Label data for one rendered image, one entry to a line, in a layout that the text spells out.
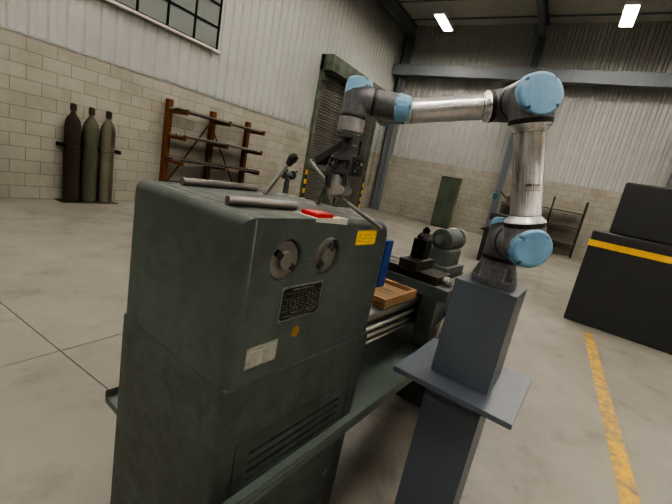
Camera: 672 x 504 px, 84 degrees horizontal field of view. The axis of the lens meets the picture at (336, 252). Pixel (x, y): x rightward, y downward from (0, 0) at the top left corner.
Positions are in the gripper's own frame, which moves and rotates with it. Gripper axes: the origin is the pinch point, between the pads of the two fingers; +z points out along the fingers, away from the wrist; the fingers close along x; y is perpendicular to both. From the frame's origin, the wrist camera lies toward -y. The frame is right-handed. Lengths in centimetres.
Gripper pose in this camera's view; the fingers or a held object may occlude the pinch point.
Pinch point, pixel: (331, 199)
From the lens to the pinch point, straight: 115.3
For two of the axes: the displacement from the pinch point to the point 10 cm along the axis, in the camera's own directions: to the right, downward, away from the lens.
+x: 6.0, -0.5, 8.0
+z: -1.9, 9.6, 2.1
